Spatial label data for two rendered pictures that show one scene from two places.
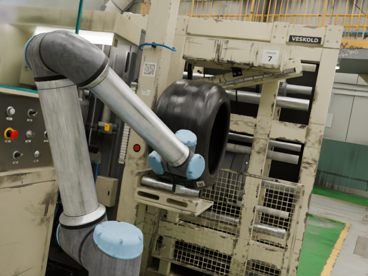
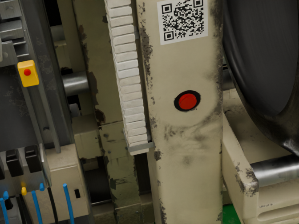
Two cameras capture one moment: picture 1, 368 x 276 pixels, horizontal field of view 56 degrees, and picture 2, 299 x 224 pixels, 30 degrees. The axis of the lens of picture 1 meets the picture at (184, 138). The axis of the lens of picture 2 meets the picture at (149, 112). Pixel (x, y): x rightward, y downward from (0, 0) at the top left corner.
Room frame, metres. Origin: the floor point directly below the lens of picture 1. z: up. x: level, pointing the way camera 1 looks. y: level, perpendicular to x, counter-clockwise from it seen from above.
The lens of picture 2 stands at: (1.39, 0.64, 1.67)
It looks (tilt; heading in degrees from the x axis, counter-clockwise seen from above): 41 degrees down; 333
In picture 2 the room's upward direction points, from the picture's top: 6 degrees counter-clockwise
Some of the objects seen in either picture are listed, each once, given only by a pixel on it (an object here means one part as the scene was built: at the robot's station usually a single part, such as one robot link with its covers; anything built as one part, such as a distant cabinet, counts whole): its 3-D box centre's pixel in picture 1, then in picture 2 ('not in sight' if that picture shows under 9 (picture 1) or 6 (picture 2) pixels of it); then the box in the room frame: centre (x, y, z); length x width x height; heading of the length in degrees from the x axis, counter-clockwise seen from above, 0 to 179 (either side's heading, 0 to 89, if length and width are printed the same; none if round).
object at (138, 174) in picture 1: (150, 176); (216, 128); (2.04, 0.15, 0.90); 0.40 x 0.03 x 0.10; 161
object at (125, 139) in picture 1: (130, 123); (124, 34); (2.04, 0.32, 1.19); 0.05 x 0.04 x 0.48; 161
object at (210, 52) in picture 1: (234, 56); not in sight; (2.22, -0.23, 1.71); 0.61 x 0.25 x 0.15; 71
